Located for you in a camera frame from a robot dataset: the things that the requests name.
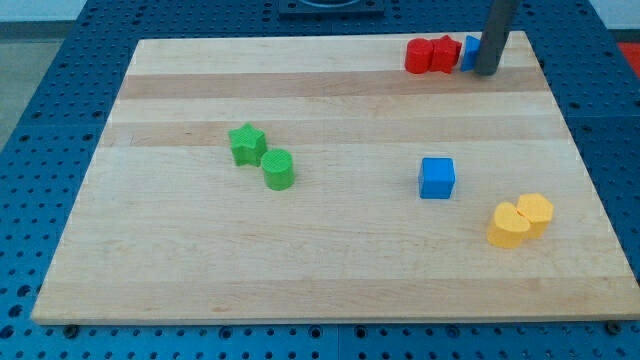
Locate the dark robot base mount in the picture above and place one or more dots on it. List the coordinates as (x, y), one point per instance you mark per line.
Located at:
(296, 8)

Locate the blue triangle block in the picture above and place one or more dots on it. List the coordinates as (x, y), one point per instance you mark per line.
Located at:
(471, 49)

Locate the red star block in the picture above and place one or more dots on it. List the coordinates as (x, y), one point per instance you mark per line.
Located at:
(446, 52)

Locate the green star block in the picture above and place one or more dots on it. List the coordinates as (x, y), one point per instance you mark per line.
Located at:
(248, 145)

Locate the green cylinder block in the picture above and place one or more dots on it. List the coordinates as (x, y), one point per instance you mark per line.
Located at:
(278, 172)

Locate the blue cube block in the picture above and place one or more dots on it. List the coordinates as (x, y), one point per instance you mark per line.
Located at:
(436, 178)

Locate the yellow heart block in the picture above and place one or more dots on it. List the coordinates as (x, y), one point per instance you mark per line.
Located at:
(507, 227)

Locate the red cylinder block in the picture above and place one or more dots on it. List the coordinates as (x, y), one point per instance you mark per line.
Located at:
(418, 56)

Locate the wooden board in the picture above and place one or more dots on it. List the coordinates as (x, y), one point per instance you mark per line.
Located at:
(166, 229)

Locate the yellow hexagon block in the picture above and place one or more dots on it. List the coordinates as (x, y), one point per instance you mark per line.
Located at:
(538, 210)

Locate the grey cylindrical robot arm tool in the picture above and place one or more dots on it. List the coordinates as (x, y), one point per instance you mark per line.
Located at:
(495, 35)

